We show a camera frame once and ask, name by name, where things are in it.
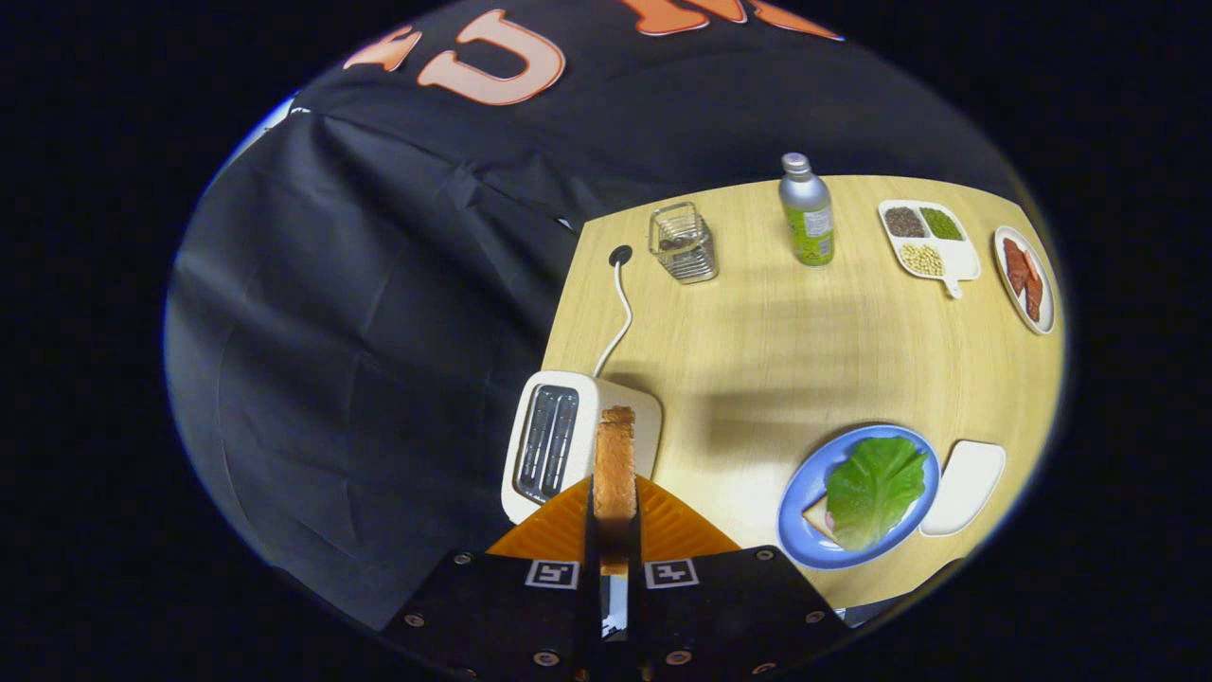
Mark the blue plate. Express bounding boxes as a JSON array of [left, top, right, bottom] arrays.
[[777, 424, 942, 570]]

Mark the white rectangular plate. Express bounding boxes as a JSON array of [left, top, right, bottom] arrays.
[[920, 440, 1007, 538]]

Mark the white bread slice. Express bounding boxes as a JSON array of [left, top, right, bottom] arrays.
[[803, 497, 844, 547]]

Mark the white toaster cable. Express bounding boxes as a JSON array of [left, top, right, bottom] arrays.
[[592, 260, 633, 380]]

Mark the silver bottle green label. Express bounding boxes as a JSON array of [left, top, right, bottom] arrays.
[[779, 153, 835, 267]]

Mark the white oval meat plate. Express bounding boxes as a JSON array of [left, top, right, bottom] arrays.
[[993, 225, 1057, 336]]

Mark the black backdrop cloth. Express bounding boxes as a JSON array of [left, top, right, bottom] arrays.
[[166, 0, 1024, 626]]

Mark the green lettuce leaf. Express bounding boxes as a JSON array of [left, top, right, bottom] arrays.
[[826, 436, 929, 552]]

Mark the browned toast slice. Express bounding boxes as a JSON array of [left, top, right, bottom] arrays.
[[595, 405, 637, 577]]

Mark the white divided tray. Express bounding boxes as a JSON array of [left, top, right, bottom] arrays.
[[878, 199, 982, 300]]

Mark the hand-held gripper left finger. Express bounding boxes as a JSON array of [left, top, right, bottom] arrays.
[[379, 476, 607, 681]]

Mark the cream white toaster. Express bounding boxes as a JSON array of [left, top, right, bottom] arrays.
[[501, 370, 663, 525]]

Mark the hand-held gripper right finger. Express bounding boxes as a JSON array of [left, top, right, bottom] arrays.
[[630, 476, 853, 681]]

